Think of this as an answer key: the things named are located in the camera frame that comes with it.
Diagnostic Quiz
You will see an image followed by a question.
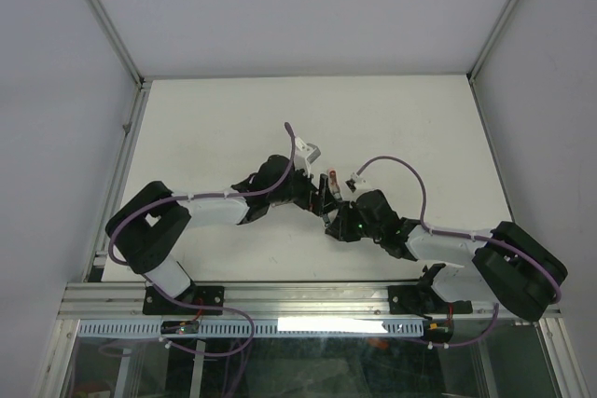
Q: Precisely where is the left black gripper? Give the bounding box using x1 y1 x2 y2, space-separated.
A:
269 161 340 217

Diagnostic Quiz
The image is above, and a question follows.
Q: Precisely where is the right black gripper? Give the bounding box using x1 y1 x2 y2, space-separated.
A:
325 200 382 242

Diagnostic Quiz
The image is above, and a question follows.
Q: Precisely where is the pink white mini stapler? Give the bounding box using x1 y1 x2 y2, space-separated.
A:
327 169 342 201

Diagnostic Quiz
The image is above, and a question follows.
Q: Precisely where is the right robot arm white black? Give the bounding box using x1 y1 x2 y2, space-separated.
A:
326 189 568 322

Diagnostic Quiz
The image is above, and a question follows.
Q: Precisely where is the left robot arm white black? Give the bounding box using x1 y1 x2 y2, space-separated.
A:
105 155 340 313

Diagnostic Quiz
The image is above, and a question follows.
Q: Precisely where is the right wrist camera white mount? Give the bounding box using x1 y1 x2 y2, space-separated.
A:
345 172 371 195

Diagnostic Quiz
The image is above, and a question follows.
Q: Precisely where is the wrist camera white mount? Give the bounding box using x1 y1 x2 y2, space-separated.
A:
345 172 371 195
293 137 321 177

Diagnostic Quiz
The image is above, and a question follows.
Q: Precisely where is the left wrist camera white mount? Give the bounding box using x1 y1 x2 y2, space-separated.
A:
293 137 321 177

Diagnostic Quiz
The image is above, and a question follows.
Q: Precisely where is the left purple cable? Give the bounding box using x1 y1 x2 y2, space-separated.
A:
106 121 257 362

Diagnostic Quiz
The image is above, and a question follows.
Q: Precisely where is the purple cable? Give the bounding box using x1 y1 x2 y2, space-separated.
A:
357 155 562 350
106 121 257 362

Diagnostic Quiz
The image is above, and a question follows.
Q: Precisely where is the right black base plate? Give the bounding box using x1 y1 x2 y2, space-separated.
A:
387 285 473 317

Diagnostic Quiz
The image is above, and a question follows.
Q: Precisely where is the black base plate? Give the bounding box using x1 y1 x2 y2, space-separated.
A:
387 285 473 317
142 285 225 316

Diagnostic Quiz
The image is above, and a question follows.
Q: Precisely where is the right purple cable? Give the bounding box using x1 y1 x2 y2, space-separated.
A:
357 155 562 350

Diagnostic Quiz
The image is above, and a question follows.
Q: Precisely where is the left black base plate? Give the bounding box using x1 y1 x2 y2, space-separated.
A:
142 285 225 316

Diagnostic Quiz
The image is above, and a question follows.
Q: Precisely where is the aluminium front rail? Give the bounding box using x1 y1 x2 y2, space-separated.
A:
57 280 561 321

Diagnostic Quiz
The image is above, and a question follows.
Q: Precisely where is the white slotted cable duct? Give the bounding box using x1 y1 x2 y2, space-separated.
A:
78 317 423 339

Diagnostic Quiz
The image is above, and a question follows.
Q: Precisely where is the right aluminium frame post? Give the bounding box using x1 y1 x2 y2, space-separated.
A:
467 0 521 85

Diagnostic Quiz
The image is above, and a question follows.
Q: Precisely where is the aluminium frame post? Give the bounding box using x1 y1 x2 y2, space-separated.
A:
467 0 521 85
85 0 145 89

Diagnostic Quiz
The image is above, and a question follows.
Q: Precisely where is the left aluminium frame post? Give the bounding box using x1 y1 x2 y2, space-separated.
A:
85 0 145 89

